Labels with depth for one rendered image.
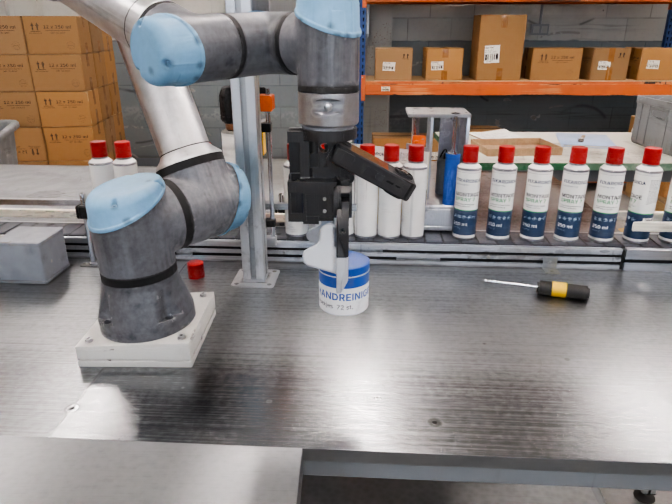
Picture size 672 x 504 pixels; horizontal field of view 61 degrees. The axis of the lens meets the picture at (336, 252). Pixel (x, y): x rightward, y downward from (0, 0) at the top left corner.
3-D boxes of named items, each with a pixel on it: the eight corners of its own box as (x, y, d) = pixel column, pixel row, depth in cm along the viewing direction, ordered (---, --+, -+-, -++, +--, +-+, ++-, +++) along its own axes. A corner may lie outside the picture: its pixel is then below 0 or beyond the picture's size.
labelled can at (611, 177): (607, 235, 128) (624, 145, 121) (616, 243, 123) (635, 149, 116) (583, 235, 128) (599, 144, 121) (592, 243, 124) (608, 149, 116)
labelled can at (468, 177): (473, 233, 130) (481, 143, 122) (477, 240, 125) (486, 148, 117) (450, 232, 130) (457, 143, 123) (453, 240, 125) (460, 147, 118)
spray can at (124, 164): (149, 226, 134) (137, 139, 126) (140, 234, 129) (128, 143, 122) (127, 226, 134) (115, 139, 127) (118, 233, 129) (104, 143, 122)
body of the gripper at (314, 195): (293, 209, 79) (290, 122, 75) (354, 210, 79) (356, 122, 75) (288, 227, 72) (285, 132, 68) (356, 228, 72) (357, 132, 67)
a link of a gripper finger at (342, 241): (334, 256, 75) (335, 190, 75) (348, 256, 75) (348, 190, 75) (334, 258, 70) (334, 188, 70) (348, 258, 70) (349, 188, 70)
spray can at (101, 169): (126, 225, 134) (114, 139, 127) (117, 233, 130) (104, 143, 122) (105, 225, 135) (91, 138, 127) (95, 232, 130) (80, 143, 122)
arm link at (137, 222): (83, 267, 89) (64, 184, 84) (158, 242, 99) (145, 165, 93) (122, 287, 82) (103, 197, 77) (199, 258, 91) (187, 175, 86)
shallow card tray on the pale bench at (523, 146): (539, 144, 269) (540, 137, 268) (562, 155, 247) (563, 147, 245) (469, 146, 266) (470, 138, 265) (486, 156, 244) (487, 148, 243)
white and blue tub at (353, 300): (367, 294, 83) (368, 250, 81) (369, 317, 77) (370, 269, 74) (320, 294, 83) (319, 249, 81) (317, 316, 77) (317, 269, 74)
